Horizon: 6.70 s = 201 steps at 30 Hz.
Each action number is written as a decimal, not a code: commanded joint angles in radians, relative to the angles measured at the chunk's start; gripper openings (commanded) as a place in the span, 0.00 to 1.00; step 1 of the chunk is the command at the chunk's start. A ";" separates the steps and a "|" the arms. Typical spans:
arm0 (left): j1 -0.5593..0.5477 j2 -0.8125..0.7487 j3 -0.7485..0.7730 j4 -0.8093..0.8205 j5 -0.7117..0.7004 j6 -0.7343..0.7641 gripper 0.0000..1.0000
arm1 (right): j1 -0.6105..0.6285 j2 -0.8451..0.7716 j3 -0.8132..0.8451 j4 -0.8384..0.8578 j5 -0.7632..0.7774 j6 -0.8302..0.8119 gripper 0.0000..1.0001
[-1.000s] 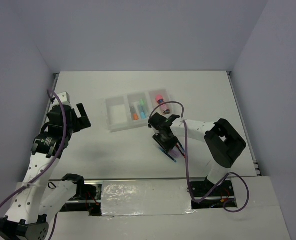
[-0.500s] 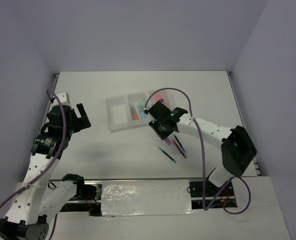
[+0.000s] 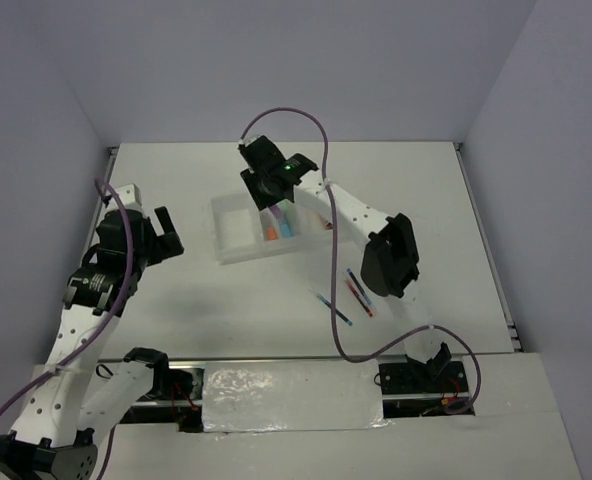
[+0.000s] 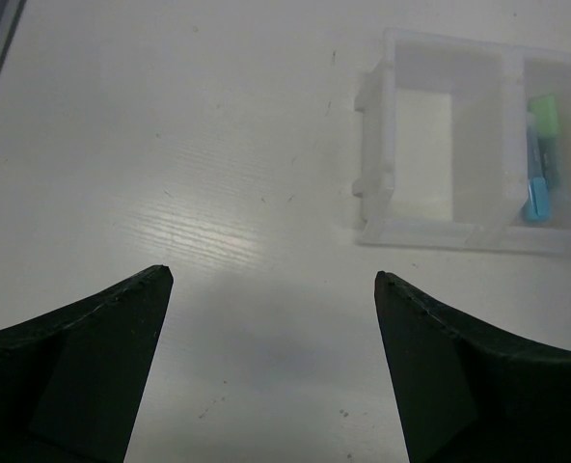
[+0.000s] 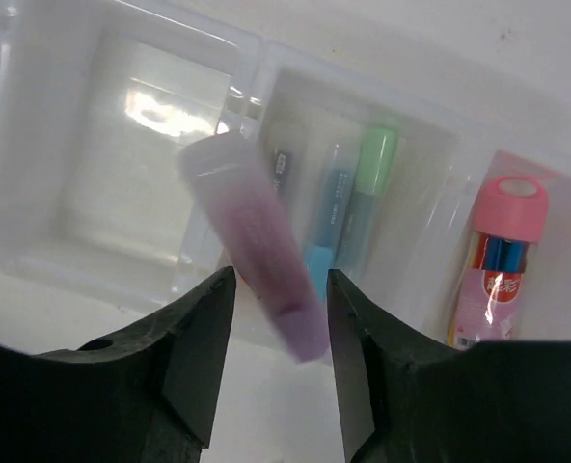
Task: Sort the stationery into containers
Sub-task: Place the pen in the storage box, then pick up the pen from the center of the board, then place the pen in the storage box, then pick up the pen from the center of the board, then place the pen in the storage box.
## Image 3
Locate pink capped glue bottle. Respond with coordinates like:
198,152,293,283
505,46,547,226
318,216,333,231

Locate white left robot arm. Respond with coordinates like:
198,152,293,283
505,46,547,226
0,205,184,479

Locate purple highlighter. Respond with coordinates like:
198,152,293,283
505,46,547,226
270,204,287,224

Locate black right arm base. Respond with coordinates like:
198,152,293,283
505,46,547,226
373,343,468,395

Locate orange capped highlighter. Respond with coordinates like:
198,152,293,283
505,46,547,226
265,226,278,241

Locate silver foil tape sheet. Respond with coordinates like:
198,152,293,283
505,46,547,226
202,360,387,433

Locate white three-compartment tray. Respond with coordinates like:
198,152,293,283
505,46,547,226
209,192,332,264

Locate red pen refill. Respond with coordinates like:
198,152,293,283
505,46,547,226
344,280,374,318

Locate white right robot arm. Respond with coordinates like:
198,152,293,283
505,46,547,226
238,136,451,391

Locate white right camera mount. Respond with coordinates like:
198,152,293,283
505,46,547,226
237,135,266,151

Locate dark blue pen refill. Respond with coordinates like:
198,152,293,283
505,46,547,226
344,268,376,317

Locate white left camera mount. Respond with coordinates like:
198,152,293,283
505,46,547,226
97,184,144,216

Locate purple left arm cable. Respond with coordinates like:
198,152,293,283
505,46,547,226
0,178,137,476

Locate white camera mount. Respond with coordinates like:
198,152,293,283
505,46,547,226
97,184,144,216
237,135,266,151

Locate blue highlighter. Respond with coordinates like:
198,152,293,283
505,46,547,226
280,213,296,238

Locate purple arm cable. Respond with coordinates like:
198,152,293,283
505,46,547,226
240,106,482,416
0,178,137,476

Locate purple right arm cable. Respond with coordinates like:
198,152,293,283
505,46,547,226
240,106,482,416

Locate aluminium table edge rail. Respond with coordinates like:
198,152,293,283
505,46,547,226
453,142,524,352

